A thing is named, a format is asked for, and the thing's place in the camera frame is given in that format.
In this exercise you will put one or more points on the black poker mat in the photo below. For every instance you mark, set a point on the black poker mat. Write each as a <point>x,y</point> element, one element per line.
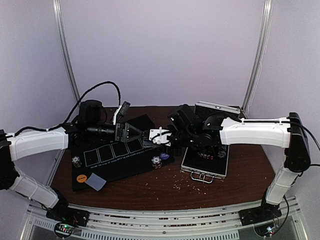
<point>113,160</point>

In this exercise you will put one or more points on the playing card deck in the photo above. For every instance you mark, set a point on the playing card deck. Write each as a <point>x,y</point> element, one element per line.
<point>146,142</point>

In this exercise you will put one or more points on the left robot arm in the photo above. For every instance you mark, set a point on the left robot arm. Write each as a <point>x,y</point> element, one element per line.
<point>16,146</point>

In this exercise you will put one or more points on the aluminium poker case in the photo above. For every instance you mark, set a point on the aluminium poker case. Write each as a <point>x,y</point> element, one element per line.
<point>203,170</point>

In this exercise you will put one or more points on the poker chip stack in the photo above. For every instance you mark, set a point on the poker chip stack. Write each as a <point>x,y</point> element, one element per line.
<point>76,161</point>
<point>156,162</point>

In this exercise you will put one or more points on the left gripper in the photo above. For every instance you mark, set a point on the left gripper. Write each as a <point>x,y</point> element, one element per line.
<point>121,131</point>

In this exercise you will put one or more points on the aluminium frame post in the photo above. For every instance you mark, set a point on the aluminium frame post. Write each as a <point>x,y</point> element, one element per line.
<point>258,59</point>
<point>64,46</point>

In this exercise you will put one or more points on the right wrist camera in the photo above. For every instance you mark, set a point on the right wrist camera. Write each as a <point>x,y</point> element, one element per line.
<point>181,117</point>

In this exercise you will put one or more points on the purple small blind button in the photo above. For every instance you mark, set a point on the purple small blind button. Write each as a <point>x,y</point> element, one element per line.
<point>164,156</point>

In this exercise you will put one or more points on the right aluminium frame post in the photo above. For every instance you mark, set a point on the right aluminium frame post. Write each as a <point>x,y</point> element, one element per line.
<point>258,59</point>

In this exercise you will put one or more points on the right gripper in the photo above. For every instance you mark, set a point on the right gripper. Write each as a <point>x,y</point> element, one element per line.
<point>173,135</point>

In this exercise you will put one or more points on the orange big blind button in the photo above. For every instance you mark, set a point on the orange big blind button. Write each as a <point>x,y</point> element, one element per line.
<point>81,178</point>

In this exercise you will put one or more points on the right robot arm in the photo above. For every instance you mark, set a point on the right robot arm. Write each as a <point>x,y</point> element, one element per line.
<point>222,129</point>

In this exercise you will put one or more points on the red dice in case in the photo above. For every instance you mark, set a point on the red dice in case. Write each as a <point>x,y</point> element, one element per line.
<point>206,156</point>

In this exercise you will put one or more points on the left aluminium frame post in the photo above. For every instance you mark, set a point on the left aluminium frame post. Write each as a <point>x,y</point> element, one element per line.
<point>64,46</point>

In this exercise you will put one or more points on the chip row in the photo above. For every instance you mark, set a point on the chip row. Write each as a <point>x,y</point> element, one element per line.
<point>222,151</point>

